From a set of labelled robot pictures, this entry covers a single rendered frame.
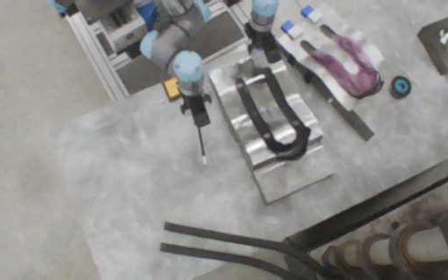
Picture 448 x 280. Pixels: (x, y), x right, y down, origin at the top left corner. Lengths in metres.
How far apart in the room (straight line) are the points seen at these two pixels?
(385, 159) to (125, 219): 0.96
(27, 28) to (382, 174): 2.20
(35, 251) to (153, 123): 1.17
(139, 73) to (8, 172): 0.92
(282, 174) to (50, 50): 1.74
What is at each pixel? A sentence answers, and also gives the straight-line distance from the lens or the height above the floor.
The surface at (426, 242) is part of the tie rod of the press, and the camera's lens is 0.90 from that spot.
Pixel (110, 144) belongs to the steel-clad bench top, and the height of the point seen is 0.80.
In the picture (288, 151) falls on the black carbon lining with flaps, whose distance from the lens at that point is 1.65.
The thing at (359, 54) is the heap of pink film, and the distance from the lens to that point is 1.80.
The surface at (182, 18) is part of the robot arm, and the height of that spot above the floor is 1.29.
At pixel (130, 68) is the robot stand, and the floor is 0.21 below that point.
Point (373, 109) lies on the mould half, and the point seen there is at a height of 0.91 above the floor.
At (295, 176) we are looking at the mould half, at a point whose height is 0.86.
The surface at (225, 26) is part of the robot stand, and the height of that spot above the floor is 0.21.
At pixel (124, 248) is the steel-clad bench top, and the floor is 0.80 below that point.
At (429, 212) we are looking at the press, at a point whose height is 0.79.
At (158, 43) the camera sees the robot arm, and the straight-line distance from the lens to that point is 1.33.
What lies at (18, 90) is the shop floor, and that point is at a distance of 2.90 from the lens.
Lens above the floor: 2.46
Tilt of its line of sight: 75 degrees down
